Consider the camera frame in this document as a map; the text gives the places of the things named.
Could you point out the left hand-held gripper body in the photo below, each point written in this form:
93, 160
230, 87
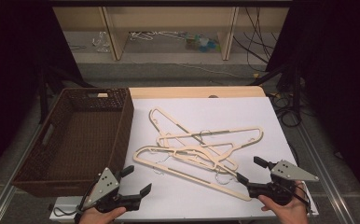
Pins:
105, 186

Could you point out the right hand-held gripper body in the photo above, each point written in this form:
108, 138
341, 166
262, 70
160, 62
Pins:
280, 186

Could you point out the brown woven basket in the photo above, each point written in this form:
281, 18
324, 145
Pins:
85, 140

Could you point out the person's right hand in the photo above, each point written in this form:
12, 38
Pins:
290, 213

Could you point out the person's left hand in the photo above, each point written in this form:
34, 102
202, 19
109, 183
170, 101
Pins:
100, 217

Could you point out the white paper sheet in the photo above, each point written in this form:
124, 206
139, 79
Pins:
231, 112

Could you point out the black metal stand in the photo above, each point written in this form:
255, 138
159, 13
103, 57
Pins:
296, 90
43, 93

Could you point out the clear plastic bag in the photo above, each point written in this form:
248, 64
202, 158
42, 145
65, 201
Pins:
101, 42

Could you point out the colourful plastic items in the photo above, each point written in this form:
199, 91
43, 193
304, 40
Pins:
203, 43

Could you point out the light wooden shelf unit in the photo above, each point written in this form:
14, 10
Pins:
168, 18

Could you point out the aluminium rail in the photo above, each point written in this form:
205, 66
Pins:
324, 174
10, 186

